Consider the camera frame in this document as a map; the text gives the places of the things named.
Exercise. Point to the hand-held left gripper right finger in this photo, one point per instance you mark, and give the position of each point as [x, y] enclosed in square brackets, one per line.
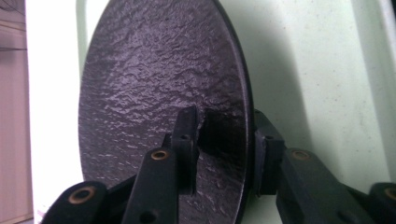
[269, 155]

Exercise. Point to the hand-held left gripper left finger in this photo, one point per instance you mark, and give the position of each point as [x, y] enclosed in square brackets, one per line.
[186, 149]

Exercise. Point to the pale green tray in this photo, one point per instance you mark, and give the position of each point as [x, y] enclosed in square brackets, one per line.
[311, 77]

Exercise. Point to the black textured round plate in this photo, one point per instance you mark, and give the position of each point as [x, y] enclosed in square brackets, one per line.
[155, 62]

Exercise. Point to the white board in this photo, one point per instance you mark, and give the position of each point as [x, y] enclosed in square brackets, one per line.
[49, 109]

